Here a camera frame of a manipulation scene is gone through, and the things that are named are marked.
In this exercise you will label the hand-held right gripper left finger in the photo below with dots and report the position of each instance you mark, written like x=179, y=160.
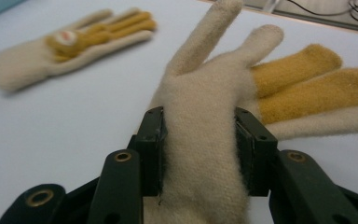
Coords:
x=150, y=146

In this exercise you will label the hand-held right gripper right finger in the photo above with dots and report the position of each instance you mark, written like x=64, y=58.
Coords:
x=256, y=149

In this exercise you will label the cream and mustard knit glove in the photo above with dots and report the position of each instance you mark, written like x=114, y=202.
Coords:
x=18, y=67
x=199, y=124

